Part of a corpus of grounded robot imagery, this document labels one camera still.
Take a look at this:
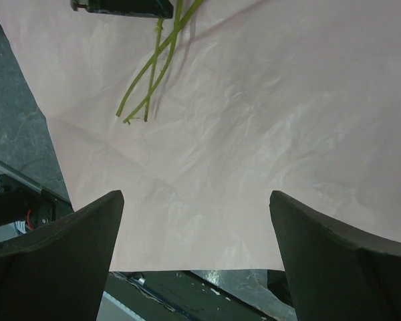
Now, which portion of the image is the aluminium front rail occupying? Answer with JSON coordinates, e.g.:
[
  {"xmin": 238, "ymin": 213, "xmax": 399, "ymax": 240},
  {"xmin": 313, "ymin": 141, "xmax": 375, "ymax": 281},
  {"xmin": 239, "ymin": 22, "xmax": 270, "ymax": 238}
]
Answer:
[{"xmin": 0, "ymin": 161, "xmax": 72, "ymax": 207}]

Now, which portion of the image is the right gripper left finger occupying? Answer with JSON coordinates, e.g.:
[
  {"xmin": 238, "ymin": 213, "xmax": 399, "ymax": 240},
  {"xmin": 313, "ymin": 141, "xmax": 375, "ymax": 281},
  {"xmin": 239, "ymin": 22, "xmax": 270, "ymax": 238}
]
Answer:
[{"xmin": 0, "ymin": 191, "xmax": 124, "ymax": 320}]

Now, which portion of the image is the purple flower bouquet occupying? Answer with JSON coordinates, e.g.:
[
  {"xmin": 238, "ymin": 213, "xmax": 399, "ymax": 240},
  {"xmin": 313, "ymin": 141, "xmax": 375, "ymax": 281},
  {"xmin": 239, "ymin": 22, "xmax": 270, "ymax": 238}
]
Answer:
[{"xmin": 0, "ymin": 1, "xmax": 401, "ymax": 272}]

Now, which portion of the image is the orange dried flower spray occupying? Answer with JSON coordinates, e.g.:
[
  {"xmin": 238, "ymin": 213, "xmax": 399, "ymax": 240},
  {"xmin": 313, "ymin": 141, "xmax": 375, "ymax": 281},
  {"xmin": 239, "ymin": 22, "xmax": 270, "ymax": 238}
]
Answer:
[{"xmin": 123, "ymin": 20, "xmax": 180, "ymax": 124}]

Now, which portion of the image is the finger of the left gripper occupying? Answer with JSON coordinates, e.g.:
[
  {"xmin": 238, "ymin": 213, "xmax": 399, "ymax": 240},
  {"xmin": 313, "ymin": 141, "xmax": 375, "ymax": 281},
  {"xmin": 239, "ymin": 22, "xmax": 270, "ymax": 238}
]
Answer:
[{"xmin": 70, "ymin": 0, "xmax": 173, "ymax": 19}]

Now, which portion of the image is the cream rosebud spray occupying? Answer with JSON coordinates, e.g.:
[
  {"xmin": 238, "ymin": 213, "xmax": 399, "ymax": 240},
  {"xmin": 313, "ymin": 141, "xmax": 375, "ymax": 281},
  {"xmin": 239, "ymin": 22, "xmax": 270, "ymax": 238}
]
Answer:
[{"xmin": 116, "ymin": 0, "xmax": 204, "ymax": 124}]

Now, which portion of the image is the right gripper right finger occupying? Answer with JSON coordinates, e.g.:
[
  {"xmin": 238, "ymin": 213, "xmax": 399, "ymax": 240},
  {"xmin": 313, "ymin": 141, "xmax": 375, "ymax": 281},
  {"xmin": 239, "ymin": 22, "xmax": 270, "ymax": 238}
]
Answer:
[{"xmin": 269, "ymin": 191, "xmax": 401, "ymax": 320}]

